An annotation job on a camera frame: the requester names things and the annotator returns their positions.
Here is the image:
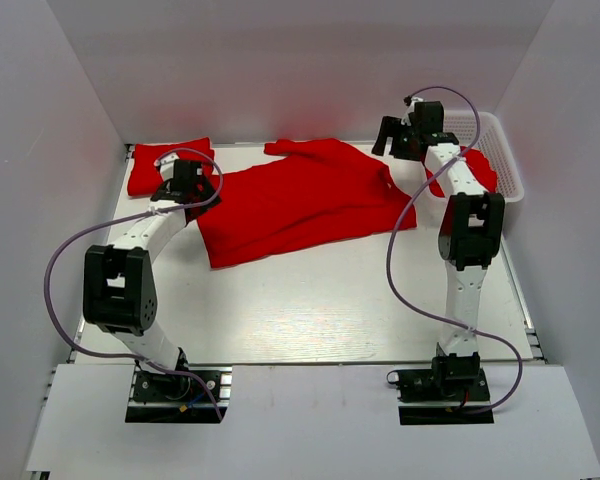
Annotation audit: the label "folded red t-shirt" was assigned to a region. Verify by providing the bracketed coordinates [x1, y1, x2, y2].
[127, 137, 215, 198]

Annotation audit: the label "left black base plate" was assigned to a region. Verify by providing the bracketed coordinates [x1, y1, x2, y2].
[125, 367, 232, 425]

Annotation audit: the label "crumpled red shirts in basket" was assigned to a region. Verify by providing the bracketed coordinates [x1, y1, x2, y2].
[422, 144, 498, 198]

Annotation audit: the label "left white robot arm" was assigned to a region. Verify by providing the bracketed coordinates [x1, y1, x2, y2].
[83, 151, 220, 399]

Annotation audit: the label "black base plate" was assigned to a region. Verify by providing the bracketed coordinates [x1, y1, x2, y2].
[125, 367, 232, 425]
[386, 353, 494, 426]

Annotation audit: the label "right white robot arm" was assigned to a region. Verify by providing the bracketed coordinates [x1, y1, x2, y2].
[372, 97, 505, 399]

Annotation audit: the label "red t-shirt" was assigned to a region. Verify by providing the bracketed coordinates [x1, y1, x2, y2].
[127, 137, 215, 198]
[198, 139, 417, 269]

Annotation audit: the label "white plastic basket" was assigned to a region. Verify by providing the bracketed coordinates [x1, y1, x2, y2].
[444, 110, 524, 203]

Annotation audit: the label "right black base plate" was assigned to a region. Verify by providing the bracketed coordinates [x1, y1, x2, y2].
[386, 353, 494, 426]

